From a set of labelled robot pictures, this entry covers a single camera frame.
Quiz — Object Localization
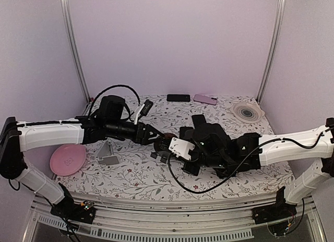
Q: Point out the aluminium frame post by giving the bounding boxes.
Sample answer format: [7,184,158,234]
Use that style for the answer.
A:
[60,0,90,103]
[256,0,286,105]

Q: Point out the silver phone stand left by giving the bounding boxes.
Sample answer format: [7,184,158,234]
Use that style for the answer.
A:
[96,141,120,166]

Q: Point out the black phone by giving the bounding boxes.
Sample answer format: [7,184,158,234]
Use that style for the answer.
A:
[192,114,208,129]
[166,94,190,102]

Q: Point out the left black braided cable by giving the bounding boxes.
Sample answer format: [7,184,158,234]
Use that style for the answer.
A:
[88,84,141,117]

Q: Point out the white patterned plate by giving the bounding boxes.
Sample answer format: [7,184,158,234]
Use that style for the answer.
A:
[231,102,265,124]

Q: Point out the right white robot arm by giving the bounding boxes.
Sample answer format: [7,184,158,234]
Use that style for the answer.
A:
[182,118,333,219]

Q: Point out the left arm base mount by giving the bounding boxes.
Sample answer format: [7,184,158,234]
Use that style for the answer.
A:
[50,184,96,224]

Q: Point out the left aluminium frame post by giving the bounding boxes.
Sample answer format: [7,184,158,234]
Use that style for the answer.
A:
[60,0,90,103]

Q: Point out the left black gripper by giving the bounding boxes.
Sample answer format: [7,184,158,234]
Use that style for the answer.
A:
[106,119,166,146]

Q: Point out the right aluminium frame post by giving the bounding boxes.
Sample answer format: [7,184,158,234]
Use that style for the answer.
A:
[256,0,286,105]

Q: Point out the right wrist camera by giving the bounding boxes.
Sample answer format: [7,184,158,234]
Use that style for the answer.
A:
[169,137,195,161]

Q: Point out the black phone at back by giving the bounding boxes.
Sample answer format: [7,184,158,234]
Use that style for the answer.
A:
[166,94,190,102]

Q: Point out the black stand wooden base front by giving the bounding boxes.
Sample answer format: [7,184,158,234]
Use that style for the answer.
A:
[150,133,175,164]

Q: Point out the black phone centre upper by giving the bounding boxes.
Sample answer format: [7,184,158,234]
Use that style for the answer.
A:
[192,114,208,129]

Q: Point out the pink bowl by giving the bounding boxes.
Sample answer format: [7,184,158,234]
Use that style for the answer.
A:
[50,144,86,176]

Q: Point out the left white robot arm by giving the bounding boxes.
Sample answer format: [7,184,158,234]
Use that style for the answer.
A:
[1,95,163,218]

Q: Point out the purple phone at back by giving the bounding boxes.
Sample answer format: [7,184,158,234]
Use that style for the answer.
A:
[193,94,218,105]

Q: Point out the front aluminium rail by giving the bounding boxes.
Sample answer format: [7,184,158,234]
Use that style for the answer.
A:
[23,193,327,241]

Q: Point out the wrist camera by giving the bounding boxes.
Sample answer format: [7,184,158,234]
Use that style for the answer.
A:
[134,100,153,125]
[169,137,195,161]

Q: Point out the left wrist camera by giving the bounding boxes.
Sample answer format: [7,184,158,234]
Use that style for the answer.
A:
[134,100,153,125]

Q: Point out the blue phone under stand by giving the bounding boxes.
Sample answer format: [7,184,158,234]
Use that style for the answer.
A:
[179,127,194,142]

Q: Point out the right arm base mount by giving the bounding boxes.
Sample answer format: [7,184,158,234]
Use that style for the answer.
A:
[252,186,307,224]

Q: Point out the floral table mat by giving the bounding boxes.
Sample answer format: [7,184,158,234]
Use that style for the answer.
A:
[55,95,294,201]

